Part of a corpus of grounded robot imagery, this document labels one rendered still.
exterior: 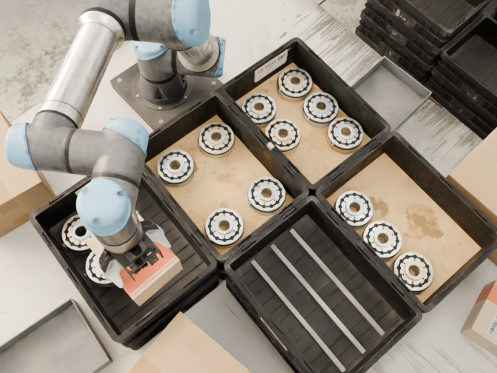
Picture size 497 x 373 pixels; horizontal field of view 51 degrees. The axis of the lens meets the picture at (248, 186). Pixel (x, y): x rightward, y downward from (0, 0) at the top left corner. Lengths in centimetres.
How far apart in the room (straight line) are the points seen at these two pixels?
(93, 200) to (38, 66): 208
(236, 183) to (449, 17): 129
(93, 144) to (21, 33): 217
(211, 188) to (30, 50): 168
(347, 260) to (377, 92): 64
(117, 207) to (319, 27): 130
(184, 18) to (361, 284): 79
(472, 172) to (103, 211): 104
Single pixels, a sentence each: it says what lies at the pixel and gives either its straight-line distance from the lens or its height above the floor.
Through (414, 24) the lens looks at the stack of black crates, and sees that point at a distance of 226.
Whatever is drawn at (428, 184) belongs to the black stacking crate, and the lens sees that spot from 149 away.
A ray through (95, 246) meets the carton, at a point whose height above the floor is 112.
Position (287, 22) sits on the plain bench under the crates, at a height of 70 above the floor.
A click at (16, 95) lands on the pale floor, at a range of 277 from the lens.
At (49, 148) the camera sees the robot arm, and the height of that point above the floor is 143.
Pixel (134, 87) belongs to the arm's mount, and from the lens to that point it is 172.
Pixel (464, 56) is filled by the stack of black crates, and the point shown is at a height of 38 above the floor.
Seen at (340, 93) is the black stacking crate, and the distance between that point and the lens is 154.
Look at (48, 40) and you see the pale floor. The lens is 291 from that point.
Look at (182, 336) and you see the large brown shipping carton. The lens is 127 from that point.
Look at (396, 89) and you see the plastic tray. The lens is 182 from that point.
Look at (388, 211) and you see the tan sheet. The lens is 147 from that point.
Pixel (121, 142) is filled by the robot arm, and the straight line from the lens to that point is 84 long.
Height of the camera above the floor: 216
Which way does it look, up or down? 67 degrees down
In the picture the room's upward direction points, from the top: 3 degrees clockwise
